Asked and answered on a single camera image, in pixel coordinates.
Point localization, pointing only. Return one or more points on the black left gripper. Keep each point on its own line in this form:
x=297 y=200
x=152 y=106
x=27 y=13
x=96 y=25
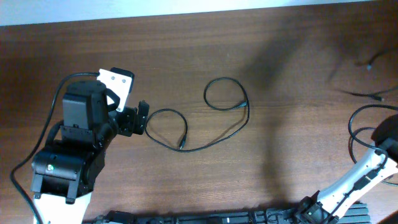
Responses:
x=130 y=115

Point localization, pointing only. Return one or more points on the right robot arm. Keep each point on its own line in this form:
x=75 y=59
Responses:
x=380 y=162

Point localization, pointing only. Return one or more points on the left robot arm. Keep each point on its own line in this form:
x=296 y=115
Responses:
x=65 y=170

